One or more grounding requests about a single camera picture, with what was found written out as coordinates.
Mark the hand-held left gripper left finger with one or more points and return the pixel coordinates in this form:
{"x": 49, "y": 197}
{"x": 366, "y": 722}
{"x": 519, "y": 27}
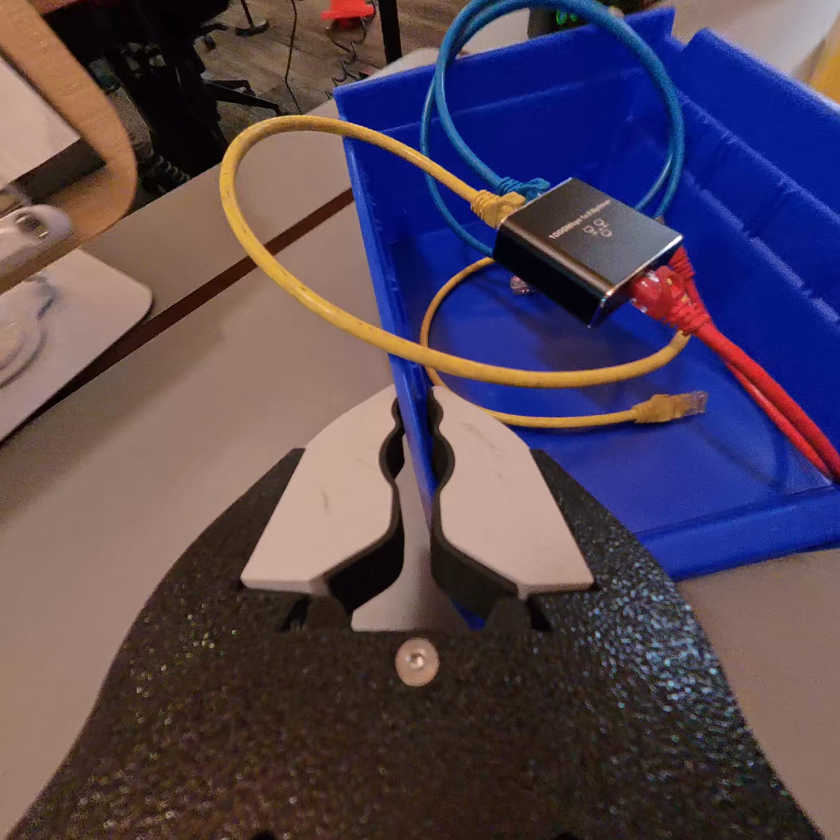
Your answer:
{"x": 328, "y": 505}

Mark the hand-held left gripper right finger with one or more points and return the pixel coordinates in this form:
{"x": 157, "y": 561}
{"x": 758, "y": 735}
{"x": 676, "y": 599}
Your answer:
{"x": 505, "y": 512}

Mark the black network splitter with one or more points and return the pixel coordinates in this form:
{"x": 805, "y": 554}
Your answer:
{"x": 577, "y": 249}

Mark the blue plastic bin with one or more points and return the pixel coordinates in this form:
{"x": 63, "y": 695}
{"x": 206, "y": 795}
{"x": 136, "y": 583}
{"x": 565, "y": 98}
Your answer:
{"x": 722, "y": 164}

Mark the instruction sheet on wooden stand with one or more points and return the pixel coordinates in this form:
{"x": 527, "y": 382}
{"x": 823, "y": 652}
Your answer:
{"x": 118, "y": 164}

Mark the black office chair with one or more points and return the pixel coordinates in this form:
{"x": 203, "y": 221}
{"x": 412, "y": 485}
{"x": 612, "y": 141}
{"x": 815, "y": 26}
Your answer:
{"x": 170, "y": 79}

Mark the orange cone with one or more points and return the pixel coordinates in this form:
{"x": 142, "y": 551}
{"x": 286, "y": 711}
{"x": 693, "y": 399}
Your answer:
{"x": 346, "y": 10}

